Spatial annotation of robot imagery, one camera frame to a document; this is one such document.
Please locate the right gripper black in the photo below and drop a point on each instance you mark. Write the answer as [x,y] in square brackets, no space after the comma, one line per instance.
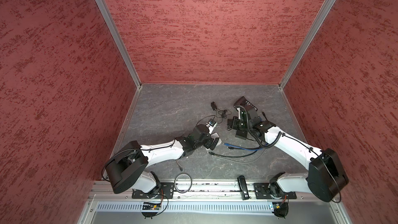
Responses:
[233,123]

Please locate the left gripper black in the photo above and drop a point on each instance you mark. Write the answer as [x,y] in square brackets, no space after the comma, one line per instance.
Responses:
[210,141]

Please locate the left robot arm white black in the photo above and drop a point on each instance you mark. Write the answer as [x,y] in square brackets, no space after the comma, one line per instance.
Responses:
[127,168]

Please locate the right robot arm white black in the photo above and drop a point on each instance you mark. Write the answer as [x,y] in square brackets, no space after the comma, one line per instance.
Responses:
[325,176]

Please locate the black rectangular box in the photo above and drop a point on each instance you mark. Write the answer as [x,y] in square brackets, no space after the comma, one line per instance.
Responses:
[241,134]

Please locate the black calculator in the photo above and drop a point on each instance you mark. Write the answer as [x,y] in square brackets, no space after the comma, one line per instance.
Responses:
[242,101]

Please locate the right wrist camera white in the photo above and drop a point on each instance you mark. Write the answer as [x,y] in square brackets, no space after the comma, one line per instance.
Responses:
[242,113]

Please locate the black power adapter with cord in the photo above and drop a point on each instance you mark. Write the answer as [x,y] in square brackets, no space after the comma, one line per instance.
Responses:
[219,115]

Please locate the black clip handle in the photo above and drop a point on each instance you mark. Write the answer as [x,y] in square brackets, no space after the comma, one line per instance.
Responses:
[243,188]

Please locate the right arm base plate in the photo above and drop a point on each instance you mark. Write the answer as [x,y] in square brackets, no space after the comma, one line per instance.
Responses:
[263,192]

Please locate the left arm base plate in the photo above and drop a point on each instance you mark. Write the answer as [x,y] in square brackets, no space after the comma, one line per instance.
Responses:
[162,190]

